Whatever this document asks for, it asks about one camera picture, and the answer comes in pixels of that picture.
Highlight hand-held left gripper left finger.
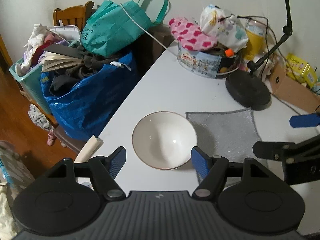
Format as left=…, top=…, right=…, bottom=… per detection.
left=35, top=146, right=127, bottom=201

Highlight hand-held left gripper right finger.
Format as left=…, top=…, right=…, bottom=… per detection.
left=191, top=146, right=285, bottom=201

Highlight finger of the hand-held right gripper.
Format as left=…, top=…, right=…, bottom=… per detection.
left=289, top=112, right=320, bottom=129
left=252, top=134, right=320, bottom=165

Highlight grey scouring cloth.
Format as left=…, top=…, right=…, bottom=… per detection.
left=185, top=108, right=268, bottom=187

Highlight white bowl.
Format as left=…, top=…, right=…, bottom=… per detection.
left=132, top=111, right=198, bottom=170

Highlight cardboard box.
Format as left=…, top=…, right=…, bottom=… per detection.
left=269, top=62, right=320, bottom=114

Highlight yellow box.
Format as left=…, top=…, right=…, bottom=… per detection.
left=285, top=53, right=318, bottom=88

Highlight black desk lamp stand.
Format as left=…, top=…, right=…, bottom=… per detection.
left=225, top=0, right=293, bottom=111

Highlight blue tarp bag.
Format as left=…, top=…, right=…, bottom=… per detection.
left=40, top=50, right=140, bottom=142

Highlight pink shoe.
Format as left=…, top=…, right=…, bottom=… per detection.
left=47, top=130, right=57, bottom=146

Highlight grey patterned cloth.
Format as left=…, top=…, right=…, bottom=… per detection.
left=28, top=104, right=50, bottom=130

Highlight yellow canister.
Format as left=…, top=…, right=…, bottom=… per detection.
left=241, top=17, right=268, bottom=60

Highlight dark clothes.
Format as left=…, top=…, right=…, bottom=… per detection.
left=49, top=44, right=120, bottom=97

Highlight round printed tin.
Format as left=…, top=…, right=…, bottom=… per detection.
left=177, top=41, right=242, bottom=79

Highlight cloth pile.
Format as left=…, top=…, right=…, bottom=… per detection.
left=0, top=140, right=35, bottom=230

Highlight teal laundry basket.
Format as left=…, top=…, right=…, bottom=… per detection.
left=9, top=25, right=83, bottom=115

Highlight open book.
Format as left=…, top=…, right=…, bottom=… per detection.
left=41, top=44, right=87, bottom=73

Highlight white printed plastic bag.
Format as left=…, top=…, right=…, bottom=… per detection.
left=200, top=4, right=249, bottom=53

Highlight pink heart-patterned cloth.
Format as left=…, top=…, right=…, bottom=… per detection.
left=168, top=17, right=218, bottom=50

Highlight green tote bag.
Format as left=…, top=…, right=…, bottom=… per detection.
left=81, top=0, right=169, bottom=57

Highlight white clothes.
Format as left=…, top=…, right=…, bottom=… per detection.
left=21, top=24, right=83, bottom=70

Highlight wooden cabinet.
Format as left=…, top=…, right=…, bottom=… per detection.
left=0, top=34, right=13, bottom=74

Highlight wooden chair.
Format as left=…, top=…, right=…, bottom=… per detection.
left=19, top=1, right=95, bottom=154

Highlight black cable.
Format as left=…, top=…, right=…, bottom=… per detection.
left=217, top=15, right=320, bottom=113

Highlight white printed strap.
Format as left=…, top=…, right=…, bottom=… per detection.
left=110, top=61, right=132, bottom=72

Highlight white cable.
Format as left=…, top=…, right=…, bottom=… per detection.
left=120, top=4, right=168, bottom=49

